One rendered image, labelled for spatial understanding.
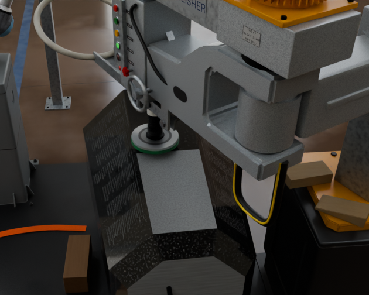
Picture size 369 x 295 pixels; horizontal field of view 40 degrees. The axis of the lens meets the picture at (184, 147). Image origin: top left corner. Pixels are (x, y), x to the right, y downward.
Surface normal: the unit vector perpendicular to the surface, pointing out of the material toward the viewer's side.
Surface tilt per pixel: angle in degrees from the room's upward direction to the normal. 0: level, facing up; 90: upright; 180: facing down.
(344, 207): 11
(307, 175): 0
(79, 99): 0
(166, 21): 90
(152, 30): 90
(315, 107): 90
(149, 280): 90
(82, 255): 0
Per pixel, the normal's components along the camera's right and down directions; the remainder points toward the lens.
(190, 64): -0.82, 0.32
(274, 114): 0.04, 0.58
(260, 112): -0.43, 0.51
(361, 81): 0.55, 0.50
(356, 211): -0.14, -0.86
